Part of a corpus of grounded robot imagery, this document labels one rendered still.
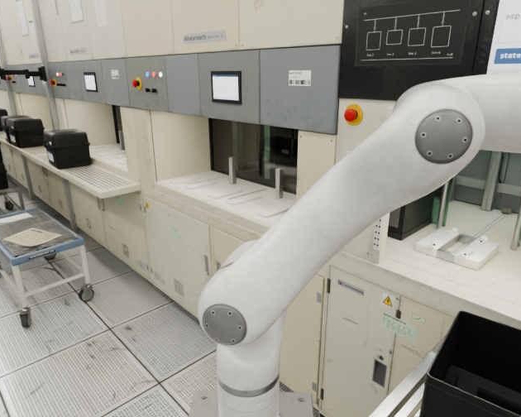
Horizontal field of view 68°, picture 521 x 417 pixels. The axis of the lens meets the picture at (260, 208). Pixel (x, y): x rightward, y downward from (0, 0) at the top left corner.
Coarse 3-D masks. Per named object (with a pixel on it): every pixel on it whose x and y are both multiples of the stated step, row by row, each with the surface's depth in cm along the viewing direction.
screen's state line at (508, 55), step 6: (504, 48) 89; (510, 48) 88; (516, 48) 87; (498, 54) 90; (504, 54) 89; (510, 54) 88; (516, 54) 88; (498, 60) 90; (504, 60) 90; (510, 60) 89; (516, 60) 88
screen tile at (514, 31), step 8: (512, 0) 86; (520, 0) 85; (504, 8) 87; (512, 8) 86; (520, 8) 85; (504, 24) 88; (512, 24) 87; (520, 24) 86; (504, 32) 88; (512, 32) 87; (520, 32) 86; (504, 40) 89; (512, 40) 88; (520, 40) 86
